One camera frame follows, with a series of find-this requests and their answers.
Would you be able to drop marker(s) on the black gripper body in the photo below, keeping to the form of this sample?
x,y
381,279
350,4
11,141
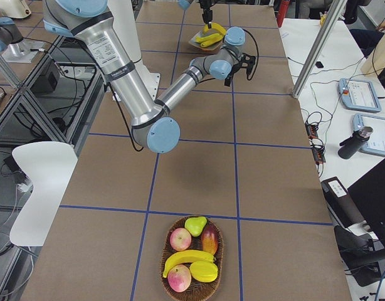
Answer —
x,y
206,7
232,71

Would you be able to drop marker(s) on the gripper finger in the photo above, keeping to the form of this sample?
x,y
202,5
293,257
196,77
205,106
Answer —
x,y
207,16
228,80

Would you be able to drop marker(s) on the yellow banana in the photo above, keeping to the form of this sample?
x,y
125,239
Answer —
x,y
200,39
210,43
213,28
186,256

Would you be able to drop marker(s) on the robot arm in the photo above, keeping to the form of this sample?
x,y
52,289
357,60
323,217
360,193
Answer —
x,y
185,4
108,31

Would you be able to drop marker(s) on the grey square plate orange rim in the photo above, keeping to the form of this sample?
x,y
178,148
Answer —
x,y
193,43

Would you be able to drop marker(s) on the woven brown fruit basket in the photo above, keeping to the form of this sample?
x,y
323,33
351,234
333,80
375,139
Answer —
x,y
197,290

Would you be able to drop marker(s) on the red fire extinguisher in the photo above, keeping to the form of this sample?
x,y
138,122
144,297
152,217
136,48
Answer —
x,y
284,4

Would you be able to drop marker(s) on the small black puck device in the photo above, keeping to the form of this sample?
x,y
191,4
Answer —
x,y
318,64

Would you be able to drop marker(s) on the small orange circuit board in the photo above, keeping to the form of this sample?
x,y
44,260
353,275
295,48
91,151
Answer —
x,y
311,131

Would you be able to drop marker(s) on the upper teach pendant tablet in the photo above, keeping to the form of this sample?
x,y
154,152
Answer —
x,y
358,95

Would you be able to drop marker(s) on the teach pendant tablet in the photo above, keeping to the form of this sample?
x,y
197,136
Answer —
x,y
376,143
358,95

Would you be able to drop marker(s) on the black water bottle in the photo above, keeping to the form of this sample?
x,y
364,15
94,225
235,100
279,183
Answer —
x,y
352,144

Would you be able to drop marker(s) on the green pear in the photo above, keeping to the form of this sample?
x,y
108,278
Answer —
x,y
195,225

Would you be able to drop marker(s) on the red yellow mango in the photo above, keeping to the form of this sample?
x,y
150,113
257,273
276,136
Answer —
x,y
209,239

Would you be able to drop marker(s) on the lower teach pendant tablet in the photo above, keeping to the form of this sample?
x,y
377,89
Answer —
x,y
376,143

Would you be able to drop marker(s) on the pink apple rear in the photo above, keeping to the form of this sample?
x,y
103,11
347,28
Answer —
x,y
180,239

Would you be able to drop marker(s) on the pink apple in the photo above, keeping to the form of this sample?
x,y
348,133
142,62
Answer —
x,y
179,278
180,239

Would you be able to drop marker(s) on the black label printer box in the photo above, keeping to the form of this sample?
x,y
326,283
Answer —
x,y
340,202

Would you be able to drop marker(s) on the black monitor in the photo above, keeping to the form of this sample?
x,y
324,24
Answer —
x,y
368,194

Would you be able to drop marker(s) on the yellow star fruit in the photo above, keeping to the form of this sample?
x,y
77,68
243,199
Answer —
x,y
203,271

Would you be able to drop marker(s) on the white curved board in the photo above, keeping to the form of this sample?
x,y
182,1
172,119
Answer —
x,y
49,166

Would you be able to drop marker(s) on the pink apple front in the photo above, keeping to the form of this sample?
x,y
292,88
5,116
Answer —
x,y
179,278

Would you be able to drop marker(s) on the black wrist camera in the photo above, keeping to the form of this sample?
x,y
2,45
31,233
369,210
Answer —
x,y
248,62

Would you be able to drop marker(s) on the aluminium frame post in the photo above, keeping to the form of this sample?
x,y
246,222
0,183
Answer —
x,y
325,30

